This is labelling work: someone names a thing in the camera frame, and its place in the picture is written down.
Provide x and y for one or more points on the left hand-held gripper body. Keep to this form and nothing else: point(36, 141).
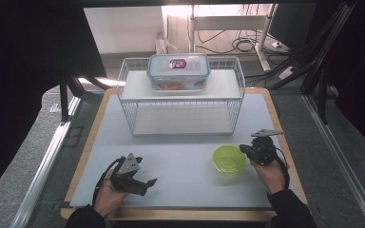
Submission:
point(128, 171)

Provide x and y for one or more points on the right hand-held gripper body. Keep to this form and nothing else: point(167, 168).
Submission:
point(263, 148)

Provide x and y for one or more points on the green plastic bowl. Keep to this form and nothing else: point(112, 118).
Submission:
point(228, 158)

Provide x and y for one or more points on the clear food box blue lid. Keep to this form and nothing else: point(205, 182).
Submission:
point(177, 74)

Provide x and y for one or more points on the person's right hand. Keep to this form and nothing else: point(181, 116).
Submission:
point(272, 179)

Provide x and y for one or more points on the person's left hand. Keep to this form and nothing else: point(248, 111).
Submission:
point(111, 198)

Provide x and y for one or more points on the white work board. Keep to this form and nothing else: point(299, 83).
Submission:
point(177, 171)

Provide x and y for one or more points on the white power strip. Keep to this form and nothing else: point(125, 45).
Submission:
point(286, 72)

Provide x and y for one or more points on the black metal stand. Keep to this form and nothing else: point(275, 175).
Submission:
point(321, 85)
point(64, 101)

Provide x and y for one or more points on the dark monitor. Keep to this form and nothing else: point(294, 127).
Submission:
point(291, 25)

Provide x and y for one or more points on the aluminium rail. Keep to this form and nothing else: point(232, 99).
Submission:
point(44, 171)
point(339, 152)

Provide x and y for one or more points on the white desk frame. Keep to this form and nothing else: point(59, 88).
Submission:
point(228, 22)

